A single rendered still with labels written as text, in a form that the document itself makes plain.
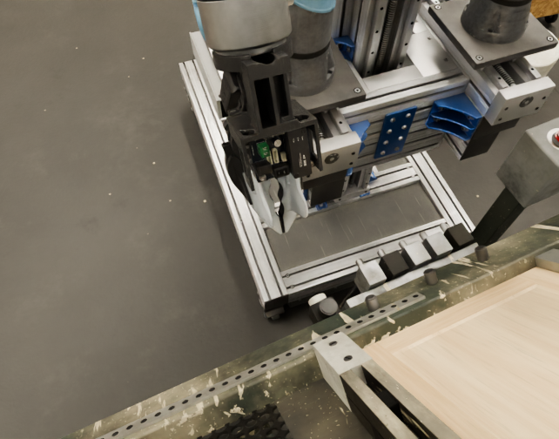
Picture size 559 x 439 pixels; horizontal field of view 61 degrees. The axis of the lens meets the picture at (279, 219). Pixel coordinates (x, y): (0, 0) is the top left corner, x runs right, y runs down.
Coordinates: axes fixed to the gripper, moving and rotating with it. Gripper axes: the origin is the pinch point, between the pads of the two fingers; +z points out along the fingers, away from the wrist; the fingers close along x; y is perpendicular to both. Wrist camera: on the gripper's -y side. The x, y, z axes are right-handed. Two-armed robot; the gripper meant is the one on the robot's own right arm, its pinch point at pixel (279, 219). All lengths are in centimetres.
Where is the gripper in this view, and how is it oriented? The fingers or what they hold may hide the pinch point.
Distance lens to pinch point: 54.0
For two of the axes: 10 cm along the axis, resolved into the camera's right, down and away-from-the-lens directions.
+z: 1.5, 8.2, 5.5
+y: 3.0, 4.9, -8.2
